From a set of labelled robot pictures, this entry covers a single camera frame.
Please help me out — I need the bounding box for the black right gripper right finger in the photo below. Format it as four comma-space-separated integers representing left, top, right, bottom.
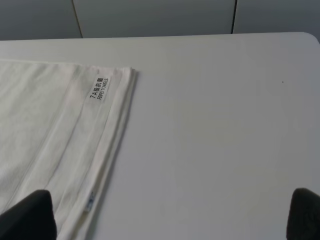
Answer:
286, 188, 320, 240

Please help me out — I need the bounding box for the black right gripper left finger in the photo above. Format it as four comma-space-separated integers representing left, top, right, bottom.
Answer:
0, 189, 58, 240

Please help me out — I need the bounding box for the white towel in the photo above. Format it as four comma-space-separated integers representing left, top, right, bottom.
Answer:
0, 60, 136, 240

